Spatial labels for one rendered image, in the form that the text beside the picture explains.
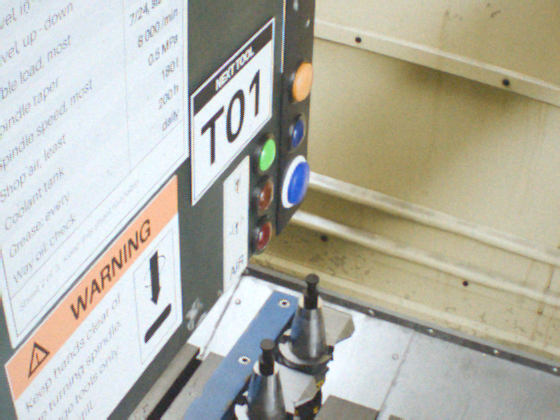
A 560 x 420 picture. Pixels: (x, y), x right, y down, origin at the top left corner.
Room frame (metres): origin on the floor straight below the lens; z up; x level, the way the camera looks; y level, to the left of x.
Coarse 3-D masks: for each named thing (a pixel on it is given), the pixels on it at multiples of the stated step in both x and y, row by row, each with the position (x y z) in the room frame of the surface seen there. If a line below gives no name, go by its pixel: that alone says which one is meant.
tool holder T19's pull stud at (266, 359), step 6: (264, 342) 0.74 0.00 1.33; (270, 342) 0.74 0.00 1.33; (264, 348) 0.73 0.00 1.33; (270, 348) 0.73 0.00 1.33; (264, 354) 0.73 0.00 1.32; (270, 354) 0.73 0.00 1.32; (264, 360) 0.73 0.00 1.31; (270, 360) 0.73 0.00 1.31; (264, 366) 0.73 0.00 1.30; (270, 366) 0.73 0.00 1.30; (264, 372) 0.73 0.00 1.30
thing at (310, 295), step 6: (306, 276) 0.84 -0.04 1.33; (312, 276) 0.84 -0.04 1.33; (318, 276) 0.84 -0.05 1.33; (306, 282) 0.83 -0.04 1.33; (312, 282) 0.83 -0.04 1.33; (318, 282) 0.83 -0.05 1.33; (306, 288) 0.84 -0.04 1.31; (312, 288) 0.83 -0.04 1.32; (306, 294) 0.83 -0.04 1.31; (312, 294) 0.83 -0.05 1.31; (318, 294) 0.84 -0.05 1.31; (306, 300) 0.83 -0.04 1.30; (312, 300) 0.83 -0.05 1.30; (306, 306) 0.83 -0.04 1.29; (312, 306) 0.83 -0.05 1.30
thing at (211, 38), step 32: (192, 0) 0.45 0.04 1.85; (224, 0) 0.49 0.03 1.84; (256, 0) 0.52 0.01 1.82; (192, 32) 0.45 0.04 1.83; (224, 32) 0.49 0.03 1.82; (192, 64) 0.45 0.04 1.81; (128, 224) 0.39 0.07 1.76; (192, 224) 0.45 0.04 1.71; (96, 256) 0.37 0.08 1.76; (192, 256) 0.45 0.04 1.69; (192, 288) 0.45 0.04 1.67; (0, 320) 0.30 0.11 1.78; (192, 320) 0.45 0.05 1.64; (0, 352) 0.29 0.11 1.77; (160, 352) 0.41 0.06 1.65; (0, 384) 0.29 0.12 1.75; (0, 416) 0.29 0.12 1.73; (128, 416) 0.38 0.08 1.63
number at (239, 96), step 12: (264, 60) 0.53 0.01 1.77; (252, 72) 0.51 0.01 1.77; (264, 72) 0.53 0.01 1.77; (240, 84) 0.50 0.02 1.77; (252, 84) 0.51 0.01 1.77; (264, 84) 0.53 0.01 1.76; (228, 96) 0.49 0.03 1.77; (240, 96) 0.50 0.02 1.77; (252, 96) 0.52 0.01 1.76; (264, 96) 0.53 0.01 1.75; (228, 108) 0.49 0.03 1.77; (240, 108) 0.50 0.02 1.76; (252, 108) 0.52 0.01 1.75; (264, 108) 0.53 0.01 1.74; (228, 120) 0.49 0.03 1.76; (240, 120) 0.50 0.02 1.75; (252, 120) 0.52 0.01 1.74; (228, 132) 0.49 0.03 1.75; (240, 132) 0.50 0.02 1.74; (228, 144) 0.49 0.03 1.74
